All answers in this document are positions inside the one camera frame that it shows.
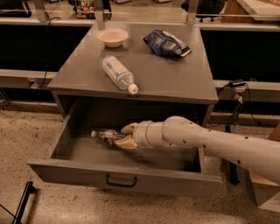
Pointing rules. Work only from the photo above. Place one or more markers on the black office chair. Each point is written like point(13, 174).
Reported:
point(202, 9)

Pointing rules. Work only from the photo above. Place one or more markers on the clear water bottle red label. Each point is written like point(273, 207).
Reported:
point(108, 137)

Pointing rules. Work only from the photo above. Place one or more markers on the black drawer handle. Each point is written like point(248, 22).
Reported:
point(121, 182)

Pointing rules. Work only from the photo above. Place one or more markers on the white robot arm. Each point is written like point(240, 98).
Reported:
point(260, 156)

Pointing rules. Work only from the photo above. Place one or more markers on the black stand leg left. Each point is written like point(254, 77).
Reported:
point(29, 188)

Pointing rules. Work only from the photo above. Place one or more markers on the grey open top drawer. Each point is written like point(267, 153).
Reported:
point(78, 159)

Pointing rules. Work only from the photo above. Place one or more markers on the white paper bowl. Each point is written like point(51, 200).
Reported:
point(112, 37)

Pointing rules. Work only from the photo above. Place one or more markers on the colourful snack box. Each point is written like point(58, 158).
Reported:
point(85, 9)

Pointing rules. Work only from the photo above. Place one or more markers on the water bottle white blue label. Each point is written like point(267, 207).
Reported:
point(119, 74)

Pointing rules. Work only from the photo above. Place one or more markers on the black stand leg right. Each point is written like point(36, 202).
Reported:
point(233, 177)

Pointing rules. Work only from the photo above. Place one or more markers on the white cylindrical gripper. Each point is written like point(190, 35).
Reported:
point(140, 133)

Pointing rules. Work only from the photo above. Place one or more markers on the black power adapter with cables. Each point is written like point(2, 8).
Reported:
point(238, 88)

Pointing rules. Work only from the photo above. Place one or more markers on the black stand leg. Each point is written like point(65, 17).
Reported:
point(233, 177)
point(29, 188)

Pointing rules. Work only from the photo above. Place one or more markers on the grey cabinet with counter top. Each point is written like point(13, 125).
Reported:
point(167, 86)

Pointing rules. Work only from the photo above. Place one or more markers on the blue chip bag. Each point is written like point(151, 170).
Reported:
point(164, 44)

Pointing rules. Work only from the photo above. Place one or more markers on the brown cardboard box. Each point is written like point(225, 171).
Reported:
point(266, 186)

